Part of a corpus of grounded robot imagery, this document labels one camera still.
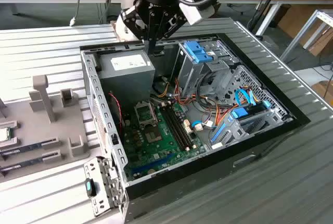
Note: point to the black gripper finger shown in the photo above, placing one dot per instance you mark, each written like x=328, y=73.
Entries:
x=169, y=24
x=135, y=18

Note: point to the CPU socket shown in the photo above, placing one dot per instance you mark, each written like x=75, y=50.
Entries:
x=153, y=135

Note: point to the blue plastic drive latch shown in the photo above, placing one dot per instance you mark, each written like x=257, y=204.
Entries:
x=197, y=52

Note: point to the grey power supply unit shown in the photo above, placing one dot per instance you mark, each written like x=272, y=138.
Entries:
x=125, y=83

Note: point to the black case fan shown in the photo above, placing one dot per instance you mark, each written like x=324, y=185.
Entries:
x=114, y=114

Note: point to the black RAM slot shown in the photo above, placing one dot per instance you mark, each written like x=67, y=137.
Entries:
x=181, y=127
x=175, y=130

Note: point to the hard disk in blue carrier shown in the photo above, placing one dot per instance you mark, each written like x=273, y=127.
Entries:
x=239, y=113

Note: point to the large brown cardboard box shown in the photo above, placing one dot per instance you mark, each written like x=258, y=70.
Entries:
x=291, y=20

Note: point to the grey metal disk bay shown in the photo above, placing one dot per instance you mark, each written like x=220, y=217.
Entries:
x=234, y=132

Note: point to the green motherboard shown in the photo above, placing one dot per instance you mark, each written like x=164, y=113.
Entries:
x=145, y=153

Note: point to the blue expansion slot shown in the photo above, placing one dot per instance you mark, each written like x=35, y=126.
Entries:
x=153, y=163

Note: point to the grey plastic parts rack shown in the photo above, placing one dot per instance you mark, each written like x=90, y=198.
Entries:
x=31, y=135

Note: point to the black open PC case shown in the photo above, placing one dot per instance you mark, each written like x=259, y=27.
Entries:
x=182, y=182

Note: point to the dark RAM stick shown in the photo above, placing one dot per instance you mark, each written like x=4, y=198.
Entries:
x=26, y=162
x=26, y=148

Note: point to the black latch with blue tab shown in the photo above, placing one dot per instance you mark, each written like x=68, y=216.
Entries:
x=89, y=186

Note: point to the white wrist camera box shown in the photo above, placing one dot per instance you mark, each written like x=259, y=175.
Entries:
x=195, y=14

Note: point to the aluminium profile frame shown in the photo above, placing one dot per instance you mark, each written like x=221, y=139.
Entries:
x=299, y=35

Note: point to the grey hinged slot bracket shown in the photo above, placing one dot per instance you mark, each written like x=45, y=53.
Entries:
x=91, y=168

